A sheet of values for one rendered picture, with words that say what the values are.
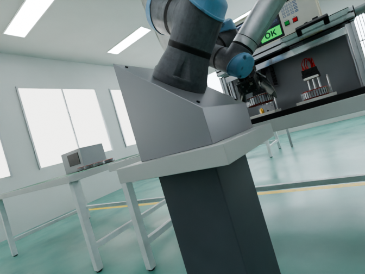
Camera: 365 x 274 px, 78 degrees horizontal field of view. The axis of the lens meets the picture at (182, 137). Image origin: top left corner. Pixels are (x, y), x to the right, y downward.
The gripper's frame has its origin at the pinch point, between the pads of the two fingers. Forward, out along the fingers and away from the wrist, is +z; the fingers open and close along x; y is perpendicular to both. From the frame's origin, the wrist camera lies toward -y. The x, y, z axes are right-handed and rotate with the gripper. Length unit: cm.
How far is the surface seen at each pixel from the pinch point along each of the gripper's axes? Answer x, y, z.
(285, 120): 8.4, 10.6, 5.6
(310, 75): 18.8, -23.5, 7.9
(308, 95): 16.3, -11.0, 10.3
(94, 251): -142, 43, 54
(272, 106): -2.4, -25.8, 18.9
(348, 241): 13, 8, 92
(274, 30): 8.6, -45.8, -12.5
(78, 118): -453, -232, 17
